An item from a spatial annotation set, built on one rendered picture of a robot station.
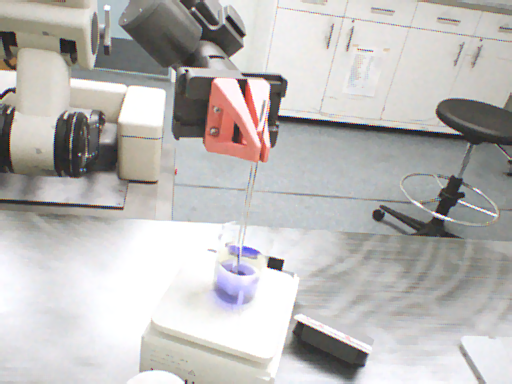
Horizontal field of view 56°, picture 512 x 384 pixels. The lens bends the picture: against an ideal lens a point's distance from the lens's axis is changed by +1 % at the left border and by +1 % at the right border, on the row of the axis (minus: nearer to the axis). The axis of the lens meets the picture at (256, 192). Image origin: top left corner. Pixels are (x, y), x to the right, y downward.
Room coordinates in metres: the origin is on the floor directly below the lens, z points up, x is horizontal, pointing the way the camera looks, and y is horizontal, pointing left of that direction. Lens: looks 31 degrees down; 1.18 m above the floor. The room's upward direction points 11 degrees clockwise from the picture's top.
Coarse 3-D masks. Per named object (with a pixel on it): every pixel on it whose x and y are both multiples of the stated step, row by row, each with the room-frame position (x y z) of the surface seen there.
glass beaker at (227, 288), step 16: (224, 224) 0.37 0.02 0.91; (256, 224) 0.38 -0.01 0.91; (224, 240) 0.37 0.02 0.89; (256, 240) 0.38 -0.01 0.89; (272, 240) 0.36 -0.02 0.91; (224, 256) 0.34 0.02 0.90; (240, 256) 0.33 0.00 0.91; (256, 256) 0.34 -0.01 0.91; (224, 272) 0.34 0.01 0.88; (240, 272) 0.33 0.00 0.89; (256, 272) 0.34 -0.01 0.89; (224, 288) 0.34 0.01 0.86; (240, 288) 0.33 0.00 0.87; (256, 288) 0.34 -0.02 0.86; (224, 304) 0.34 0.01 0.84; (240, 304) 0.34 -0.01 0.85
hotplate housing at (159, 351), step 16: (288, 304) 0.38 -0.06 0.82; (288, 320) 0.36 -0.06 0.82; (144, 336) 0.30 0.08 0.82; (160, 336) 0.30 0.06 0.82; (176, 336) 0.31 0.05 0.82; (144, 352) 0.30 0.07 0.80; (160, 352) 0.29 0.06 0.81; (176, 352) 0.29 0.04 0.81; (192, 352) 0.30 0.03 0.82; (208, 352) 0.29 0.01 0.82; (224, 352) 0.30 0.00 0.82; (144, 368) 0.30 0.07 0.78; (160, 368) 0.30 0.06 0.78; (176, 368) 0.29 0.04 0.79; (192, 368) 0.29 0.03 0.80; (208, 368) 0.29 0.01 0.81; (224, 368) 0.29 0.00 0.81; (240, 368) 0.29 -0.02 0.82; (256, 368) 0.29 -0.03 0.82; (272, 368) 0.29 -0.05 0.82
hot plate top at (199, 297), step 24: (192, 264) 0.39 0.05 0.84; (168, 288) 0.35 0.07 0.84; (192, 288) 0.35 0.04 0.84; (264, 288) 0.37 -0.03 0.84; (288, 288) 0.38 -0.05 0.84; (168, 312) 0.32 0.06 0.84; (192, 312) 0.32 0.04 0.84; (216, 312) 0.33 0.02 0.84; (240, 312) 0.33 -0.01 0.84; (264, 312) 0.34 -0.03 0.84; (192, 336) 0.29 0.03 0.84; (216, 336) 0.30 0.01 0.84; (240, 336) 0.30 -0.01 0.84; (264, 336) 0.31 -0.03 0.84; (264, 360) 0.29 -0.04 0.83
